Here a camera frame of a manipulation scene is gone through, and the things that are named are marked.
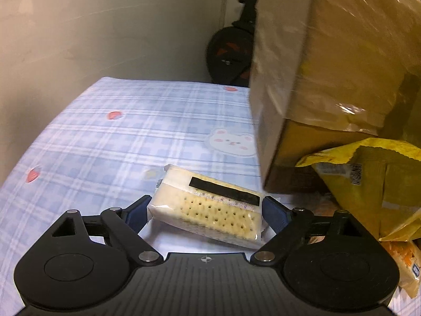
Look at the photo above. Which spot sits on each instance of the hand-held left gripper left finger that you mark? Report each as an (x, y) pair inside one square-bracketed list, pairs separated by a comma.
[(138, 214)]

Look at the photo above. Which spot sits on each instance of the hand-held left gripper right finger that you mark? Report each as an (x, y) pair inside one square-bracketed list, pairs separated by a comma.
[(273, 214)]

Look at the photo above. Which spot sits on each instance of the clear-wrapped cracker packet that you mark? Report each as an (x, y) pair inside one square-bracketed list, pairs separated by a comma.
[(204, 210)]

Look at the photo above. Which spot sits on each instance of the brown cardboard box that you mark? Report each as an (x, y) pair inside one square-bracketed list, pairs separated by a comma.
[(329, 56)]

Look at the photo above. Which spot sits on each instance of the blue plaid cloth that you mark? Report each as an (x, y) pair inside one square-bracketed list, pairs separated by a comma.
[(115, 144)]

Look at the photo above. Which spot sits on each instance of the yellow snack bag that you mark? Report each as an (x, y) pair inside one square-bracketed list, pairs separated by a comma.
[(378, 177)]

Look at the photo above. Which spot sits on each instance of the white and orange snack packet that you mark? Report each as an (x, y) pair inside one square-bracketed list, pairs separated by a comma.
[(408, 266)]

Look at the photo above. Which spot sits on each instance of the black exercise bike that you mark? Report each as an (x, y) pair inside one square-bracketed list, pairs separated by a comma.
[(227, 56)]

